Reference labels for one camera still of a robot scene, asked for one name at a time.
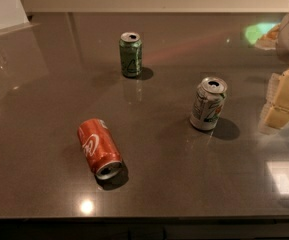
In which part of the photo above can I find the red coke can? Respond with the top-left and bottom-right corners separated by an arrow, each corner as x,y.
77,118 -> 123,180

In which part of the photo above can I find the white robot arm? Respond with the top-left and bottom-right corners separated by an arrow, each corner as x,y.
259,12 -> 289,134

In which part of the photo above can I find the white 7up can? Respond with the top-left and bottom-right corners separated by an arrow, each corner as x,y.
190,77 -> 227,131

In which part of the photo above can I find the green soda can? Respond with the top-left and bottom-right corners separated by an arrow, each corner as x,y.
119,32 -> 142,78

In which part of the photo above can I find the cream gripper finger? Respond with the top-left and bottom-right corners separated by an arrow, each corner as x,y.
266,69 -> 289,111
259,103 -> 289,129

